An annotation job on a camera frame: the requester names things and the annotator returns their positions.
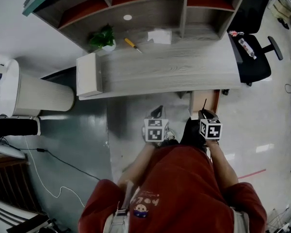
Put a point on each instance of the white round disc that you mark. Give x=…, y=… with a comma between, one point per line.
x=127, y=17

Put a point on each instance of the person's black trouser leg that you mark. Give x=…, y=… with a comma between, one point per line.
x=192, y=133

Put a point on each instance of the person's right forearm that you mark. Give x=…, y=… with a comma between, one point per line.
x=223, y=166

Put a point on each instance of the black jacket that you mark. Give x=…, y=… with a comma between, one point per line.
x=14, y=128

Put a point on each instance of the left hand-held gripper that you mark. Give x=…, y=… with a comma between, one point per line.
x=155, y=131

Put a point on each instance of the black power adapter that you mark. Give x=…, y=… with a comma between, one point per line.
x=41, y=150

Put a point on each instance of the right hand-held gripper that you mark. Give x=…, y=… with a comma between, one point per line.
x=211, y=128

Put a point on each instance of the red and white snack packet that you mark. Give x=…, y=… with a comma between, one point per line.
x=235, y=33

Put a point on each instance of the white curved counter table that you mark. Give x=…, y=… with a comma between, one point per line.
x=43, y=96

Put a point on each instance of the person's white left shoe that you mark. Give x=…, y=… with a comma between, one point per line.
x=170, y=134

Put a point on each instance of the white and grey chair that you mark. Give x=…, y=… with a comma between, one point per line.
x=11, y=151

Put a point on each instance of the wooden desk drawer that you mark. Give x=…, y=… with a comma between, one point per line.
x=198, y=99

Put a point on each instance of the person's left forearm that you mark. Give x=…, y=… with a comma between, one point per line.
x=135, y=166

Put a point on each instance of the clear plastic bottle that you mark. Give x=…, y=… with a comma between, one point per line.
x=247, y=48

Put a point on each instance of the dark wooden slatted bench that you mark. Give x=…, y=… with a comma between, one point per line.
x=12, y=178

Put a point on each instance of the white flat box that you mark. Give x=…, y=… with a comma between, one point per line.
x=88, y=75

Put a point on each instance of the person's red shirt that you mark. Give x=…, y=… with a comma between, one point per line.
x=179, y=190

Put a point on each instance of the grey wooden shelf hutch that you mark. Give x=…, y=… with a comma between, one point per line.
x=145, y=11

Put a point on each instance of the black office chair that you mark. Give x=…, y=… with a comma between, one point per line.
x=254, y=64

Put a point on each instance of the green potted plant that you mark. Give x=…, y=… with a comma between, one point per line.
x=103, y=39

